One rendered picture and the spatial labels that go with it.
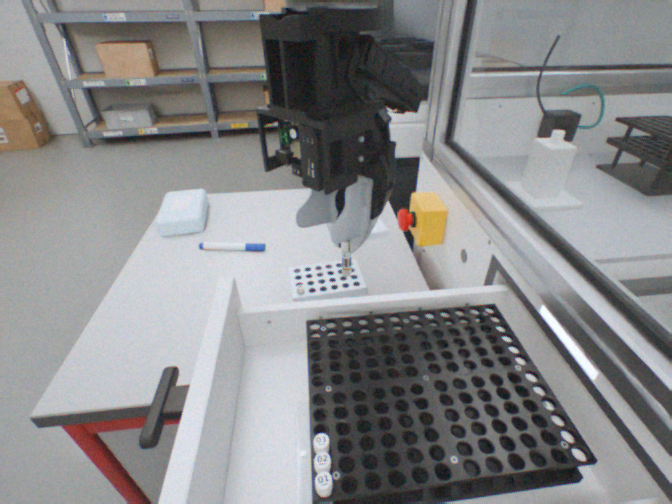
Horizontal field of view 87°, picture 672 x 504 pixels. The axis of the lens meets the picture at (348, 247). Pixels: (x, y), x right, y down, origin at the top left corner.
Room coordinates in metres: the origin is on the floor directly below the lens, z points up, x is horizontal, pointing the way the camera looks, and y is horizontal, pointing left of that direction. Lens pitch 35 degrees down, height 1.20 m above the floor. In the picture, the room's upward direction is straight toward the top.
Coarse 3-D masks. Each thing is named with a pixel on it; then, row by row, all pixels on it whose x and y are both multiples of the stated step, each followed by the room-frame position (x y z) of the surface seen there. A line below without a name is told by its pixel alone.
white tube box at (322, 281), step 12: (312, 264) 0.51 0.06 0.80; (324, 264) 0.51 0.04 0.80; (336, 264) 0.52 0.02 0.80; (300, 276) 0.48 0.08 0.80; (312, 276) 0.48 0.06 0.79; (324, 276) 0.48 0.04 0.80; (336, 276) 0.48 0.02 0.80; (360, 276) 0.48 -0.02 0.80; (312, 288) 0.45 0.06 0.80; (324, 288) 0.45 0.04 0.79; (336, 288) 0.46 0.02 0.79; (348, 288) 0.45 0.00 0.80; (360, 288) 0.45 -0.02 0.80; (300, 300) 0.43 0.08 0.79; (312, 300) 0.43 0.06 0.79
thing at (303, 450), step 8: (304, 400) 0.22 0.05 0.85; (296, 408) 0.21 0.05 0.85; (304, 408) 0.21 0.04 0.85; (296, 416) 0.20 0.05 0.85; (304, 416) 0.20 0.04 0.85; (296, 424) 0.19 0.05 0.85; (304, 424) 0.19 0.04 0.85; (296, 432) 0.18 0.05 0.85; (304, 432) 0.18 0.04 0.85; (296, 440) 0.17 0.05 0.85; (304, 440) 0.17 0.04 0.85; (296, 448) 0.17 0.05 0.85; (304, 448) 0.17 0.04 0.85; (296, 456) 0.16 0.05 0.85; (304, 456) 0.16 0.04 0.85; (296, 464) 0.15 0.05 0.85; (304, 464) 0.15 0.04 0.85; (296, 472) 0.15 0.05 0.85; (304, 472) 0.15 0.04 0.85; (296, 480) 0.14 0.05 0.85; (304, 480) 0.14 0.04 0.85; (296, 488) 0.13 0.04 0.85; (304, 488) 0.13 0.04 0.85; (296, 496) 0.13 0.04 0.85; (304, 496) 0.13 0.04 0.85
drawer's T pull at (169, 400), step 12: (168, 372) 0.20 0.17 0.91; (168, 384) 0.19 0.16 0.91; (156, 396) 0.18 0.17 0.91; (168, 396) 0.18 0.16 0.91; (180, 396) 0.18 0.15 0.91; (156, 408) 0.17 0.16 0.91; (168, 408) 0.17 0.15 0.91; (180, 408) 0.17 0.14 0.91; (156, 420) 0.16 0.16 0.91; (144, 432) 0.15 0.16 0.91; (156, 432) 0.15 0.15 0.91; (144, 444) 0.14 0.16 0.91; (156, 444) 0.14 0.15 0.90
